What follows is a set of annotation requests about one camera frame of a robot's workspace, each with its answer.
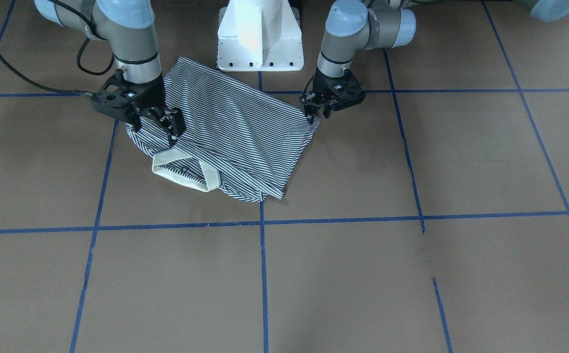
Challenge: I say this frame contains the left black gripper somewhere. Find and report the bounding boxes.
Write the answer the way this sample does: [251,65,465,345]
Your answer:
[300,68,349,123]

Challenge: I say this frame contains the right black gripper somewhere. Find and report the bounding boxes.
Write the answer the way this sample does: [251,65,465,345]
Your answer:
[128,78,186,147]

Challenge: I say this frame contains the striped polo shirt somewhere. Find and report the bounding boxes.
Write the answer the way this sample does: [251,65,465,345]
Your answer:
[126,57,321,202]

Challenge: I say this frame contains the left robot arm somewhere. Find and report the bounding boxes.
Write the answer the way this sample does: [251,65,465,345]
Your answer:
[299,0,439,125]

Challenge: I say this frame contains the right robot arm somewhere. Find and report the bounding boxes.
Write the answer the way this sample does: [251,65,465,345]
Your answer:
[35,0,186,147]

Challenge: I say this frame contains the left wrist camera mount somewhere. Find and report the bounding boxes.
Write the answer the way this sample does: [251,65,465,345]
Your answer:
[322,69,366,119]

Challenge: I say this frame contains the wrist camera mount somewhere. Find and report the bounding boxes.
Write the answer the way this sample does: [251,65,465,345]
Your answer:
[90,69,142,131]
[322,69,366,119]

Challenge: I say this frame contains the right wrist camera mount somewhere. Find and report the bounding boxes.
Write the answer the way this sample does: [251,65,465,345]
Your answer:
[90,69,142,131]

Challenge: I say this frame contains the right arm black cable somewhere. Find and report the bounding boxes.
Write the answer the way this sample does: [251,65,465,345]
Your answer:
[0,0,118,96]

